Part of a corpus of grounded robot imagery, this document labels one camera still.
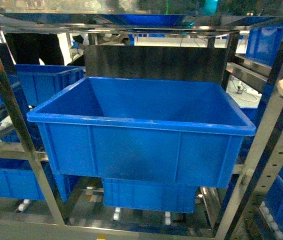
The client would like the blue bin below target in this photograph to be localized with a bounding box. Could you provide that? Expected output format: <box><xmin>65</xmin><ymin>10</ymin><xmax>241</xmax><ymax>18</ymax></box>
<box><xmin>101</xmin><ymin>178</ymin><xmax>198</xmax><ymax>214</ymax></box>

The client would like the black back panel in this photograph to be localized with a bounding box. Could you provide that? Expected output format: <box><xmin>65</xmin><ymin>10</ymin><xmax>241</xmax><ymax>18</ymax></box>
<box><xmin>84</xmin><ymin>45</ymin><xmax>228</xmax><ymax>84</ymax></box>

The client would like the blue bin upper left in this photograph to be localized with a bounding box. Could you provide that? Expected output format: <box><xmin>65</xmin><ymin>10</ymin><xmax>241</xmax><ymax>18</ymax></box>
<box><xmin>0</xmin><ymin>64</ymin><xmax>84</xmax><ymax>106</ymax></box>

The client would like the blue bin far right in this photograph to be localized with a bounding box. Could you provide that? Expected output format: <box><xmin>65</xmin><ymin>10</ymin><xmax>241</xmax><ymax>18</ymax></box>
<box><xmin>245</xmin><ymin>22</ymin><xmax>283</xmax><ymax>66</ymax></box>

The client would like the blue bin lower left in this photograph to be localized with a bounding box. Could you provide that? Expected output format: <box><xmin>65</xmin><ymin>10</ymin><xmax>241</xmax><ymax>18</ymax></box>
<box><xmin>0</xmin><ymin>157</ymin><xmax>77</xmax><ymax>203</ymax></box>

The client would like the steel shelf upright post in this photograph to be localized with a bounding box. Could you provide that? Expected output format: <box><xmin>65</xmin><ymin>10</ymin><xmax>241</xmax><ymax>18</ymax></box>
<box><xmin>0</xmin><ymin>57</ymin><xmax>65</xmax><ymax>227</ymax></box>

